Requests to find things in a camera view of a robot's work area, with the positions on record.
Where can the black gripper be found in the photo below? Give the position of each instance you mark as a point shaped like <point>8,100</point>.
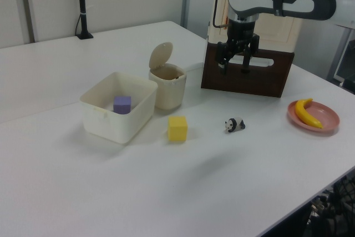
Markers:
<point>240,30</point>

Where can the cream trash can lid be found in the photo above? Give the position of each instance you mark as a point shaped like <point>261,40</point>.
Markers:
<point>161,54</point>

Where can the dark brown wooden box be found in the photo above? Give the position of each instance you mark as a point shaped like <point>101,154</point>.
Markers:
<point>244,81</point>

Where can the small panda figurine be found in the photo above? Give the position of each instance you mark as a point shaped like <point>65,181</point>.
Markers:
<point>235,125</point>

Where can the white round bowl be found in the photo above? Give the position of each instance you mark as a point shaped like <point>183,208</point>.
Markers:
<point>169,92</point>

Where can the yellow toy banana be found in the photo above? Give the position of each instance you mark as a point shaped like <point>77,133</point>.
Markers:
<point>303,113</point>

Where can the yellow foam cube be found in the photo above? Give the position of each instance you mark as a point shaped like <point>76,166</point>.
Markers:
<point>177,128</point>

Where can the grey metal cabinet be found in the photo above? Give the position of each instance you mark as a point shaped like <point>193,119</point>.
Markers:
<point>344,62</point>

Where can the pink plate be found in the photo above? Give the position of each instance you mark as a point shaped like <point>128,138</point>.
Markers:
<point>327,117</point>

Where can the purple foam cube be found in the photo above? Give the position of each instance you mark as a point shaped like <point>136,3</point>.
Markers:
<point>122,105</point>

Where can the cream rectangular plastic bin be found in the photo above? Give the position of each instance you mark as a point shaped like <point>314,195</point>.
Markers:
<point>111,126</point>

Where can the black equipment below table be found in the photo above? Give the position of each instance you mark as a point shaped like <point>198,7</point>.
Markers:
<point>335,209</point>

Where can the black clamp mount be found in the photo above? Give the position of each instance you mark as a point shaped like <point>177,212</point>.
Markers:
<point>82,4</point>

